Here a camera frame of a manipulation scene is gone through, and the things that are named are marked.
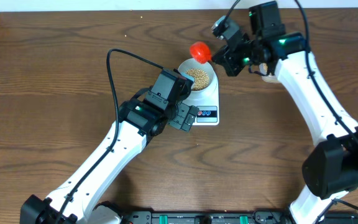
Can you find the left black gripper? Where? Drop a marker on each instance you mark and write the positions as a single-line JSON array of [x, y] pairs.
[[183, 119]]

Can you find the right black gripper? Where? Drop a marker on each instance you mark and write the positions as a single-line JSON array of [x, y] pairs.
[[227, 61]]

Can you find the red plastic measuring scoop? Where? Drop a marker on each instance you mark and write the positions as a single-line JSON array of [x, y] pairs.
[[200, 52]]

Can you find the light blue round bowl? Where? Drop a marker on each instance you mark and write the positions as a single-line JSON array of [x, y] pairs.
[[192, 63]]

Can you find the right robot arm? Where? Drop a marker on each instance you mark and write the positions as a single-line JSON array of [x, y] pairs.
[[331, 171]]

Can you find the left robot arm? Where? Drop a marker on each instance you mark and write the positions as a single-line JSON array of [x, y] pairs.
[[138, 120]]

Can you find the white digital kitchen scale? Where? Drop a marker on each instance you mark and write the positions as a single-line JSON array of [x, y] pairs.
[[208, 103]]

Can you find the soybeans in bowl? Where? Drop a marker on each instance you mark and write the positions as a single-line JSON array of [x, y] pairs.
[[201, 78]]

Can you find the clear plastic container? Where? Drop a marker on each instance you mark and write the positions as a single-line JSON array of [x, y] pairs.
[[270, 78]]

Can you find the soybeans pile in container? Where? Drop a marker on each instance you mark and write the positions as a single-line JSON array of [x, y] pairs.
[[263, 68]]

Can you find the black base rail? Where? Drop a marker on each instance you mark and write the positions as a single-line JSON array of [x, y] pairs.
[[257, 217]]

